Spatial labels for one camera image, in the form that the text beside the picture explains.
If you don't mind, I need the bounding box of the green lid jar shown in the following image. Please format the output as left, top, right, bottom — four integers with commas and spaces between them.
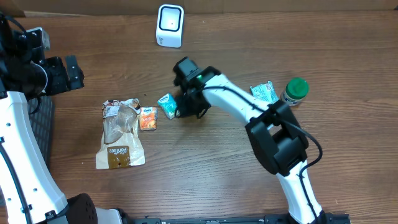
280, 78, 309, 106

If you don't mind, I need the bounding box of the teal snack packet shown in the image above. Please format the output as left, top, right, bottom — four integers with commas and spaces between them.
250, 80, 279, 103

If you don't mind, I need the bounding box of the grey plastic mesh basket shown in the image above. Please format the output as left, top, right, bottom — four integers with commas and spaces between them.
29, 96, 55, 167

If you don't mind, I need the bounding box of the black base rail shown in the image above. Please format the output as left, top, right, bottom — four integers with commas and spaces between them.
130, 213, 351, 224

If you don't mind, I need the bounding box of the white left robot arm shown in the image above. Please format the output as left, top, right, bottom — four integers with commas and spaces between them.
1, 21, 130, 224

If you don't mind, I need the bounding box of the brown paper bread bag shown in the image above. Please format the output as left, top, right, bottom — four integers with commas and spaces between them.
96, 98, 146, 170

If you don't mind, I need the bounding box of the small teal tissue packet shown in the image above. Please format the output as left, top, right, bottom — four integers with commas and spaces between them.
157, 93, 177, 119

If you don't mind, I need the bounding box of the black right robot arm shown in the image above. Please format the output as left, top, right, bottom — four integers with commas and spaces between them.
173, 57, 323, 223

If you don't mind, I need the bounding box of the white barcode scanner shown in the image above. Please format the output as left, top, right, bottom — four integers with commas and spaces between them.
155, 4, 185, 48

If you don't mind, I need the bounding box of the orange tissue packet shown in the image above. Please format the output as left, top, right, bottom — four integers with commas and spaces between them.
139, 107, 157, 131

